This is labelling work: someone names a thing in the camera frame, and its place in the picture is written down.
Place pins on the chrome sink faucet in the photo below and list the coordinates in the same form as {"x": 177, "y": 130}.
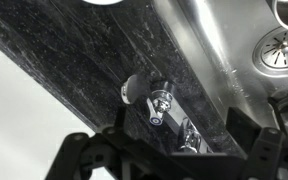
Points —
{"x": 190, "y": 136}

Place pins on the round metal drain strainer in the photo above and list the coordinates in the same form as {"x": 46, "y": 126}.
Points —
{"x": 280, "y": 50}

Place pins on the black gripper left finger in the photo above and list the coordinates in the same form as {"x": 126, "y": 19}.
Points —
{"x": 84, "y": 156}

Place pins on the white plate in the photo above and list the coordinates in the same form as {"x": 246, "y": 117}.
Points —
{"x": 102, "y": 1}

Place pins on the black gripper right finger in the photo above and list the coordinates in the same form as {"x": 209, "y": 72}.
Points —
{"x": 267, "y": 153}

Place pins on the stainless steel sink basin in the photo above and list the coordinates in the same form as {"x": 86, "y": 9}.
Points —
{"x": 230, "y": 46}

